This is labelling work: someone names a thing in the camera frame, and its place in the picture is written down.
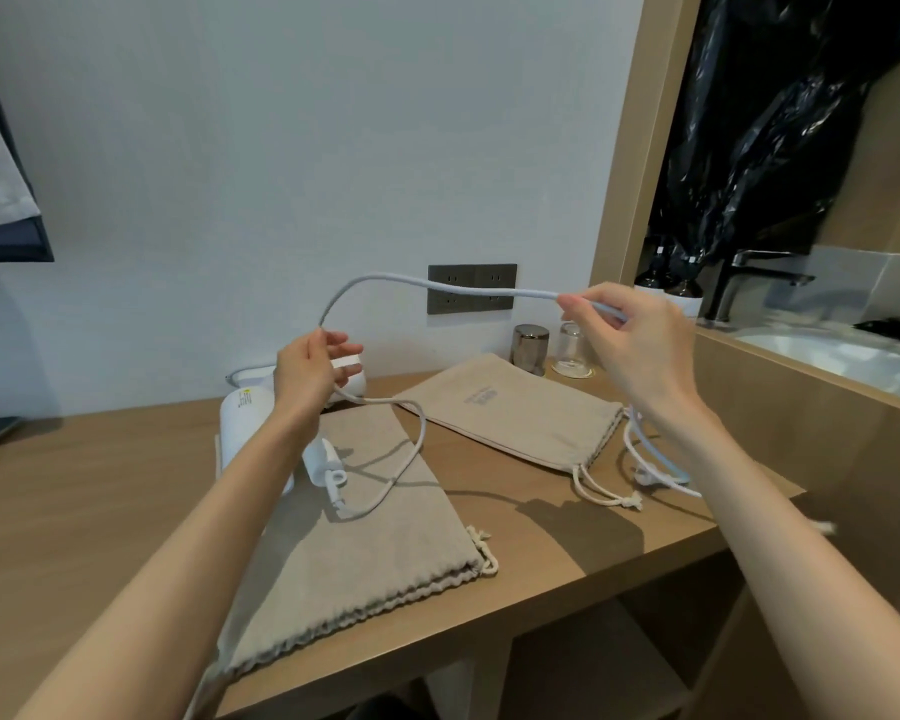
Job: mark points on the person's left hand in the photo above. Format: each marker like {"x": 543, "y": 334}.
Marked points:
{"x": 304, "y": 382}

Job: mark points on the person's right hand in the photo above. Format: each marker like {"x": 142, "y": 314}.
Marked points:
{"x": 645, "y": 352}

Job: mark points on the person's right forearm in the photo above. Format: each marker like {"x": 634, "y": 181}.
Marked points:
{"x": 780, "y": 547}

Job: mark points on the person's left forearm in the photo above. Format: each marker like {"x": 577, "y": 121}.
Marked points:
{"x": 180, "y": 577}

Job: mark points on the black plastic bag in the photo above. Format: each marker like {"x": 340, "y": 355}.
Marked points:
{"x": 757, "y": 104}

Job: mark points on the clear glass cup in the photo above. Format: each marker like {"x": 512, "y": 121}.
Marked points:
{"x": 570, "y": 344}

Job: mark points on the round gold-rimmed coaster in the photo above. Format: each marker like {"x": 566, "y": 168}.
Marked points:
{"x": 570, "y": 371}

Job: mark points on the grey smoked glass cup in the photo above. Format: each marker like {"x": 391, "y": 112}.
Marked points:
{"x": 529, "y": 348}

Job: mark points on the dark faucet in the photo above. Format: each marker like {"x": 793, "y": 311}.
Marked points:
{"x": 750, "y": 269}

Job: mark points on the grey vanity unit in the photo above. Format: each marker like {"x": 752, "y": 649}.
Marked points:
{"x": 787, "y": 314}

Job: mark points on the white basin sink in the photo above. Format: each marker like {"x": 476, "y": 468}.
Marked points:
{"x": 832, "y": 352}

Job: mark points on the pile of dark toiletry packets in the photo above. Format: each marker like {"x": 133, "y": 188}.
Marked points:
{"x": 896, "y": 326}

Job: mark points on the black television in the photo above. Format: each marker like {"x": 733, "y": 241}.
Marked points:
{"x": 15, "y": 243}

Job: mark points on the wooden niche frame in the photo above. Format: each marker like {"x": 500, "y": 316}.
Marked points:
{"x": 795, "y": 412}

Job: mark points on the dark grey wall socket panel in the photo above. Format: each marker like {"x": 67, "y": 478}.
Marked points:
{"x": 487, "y": 277}

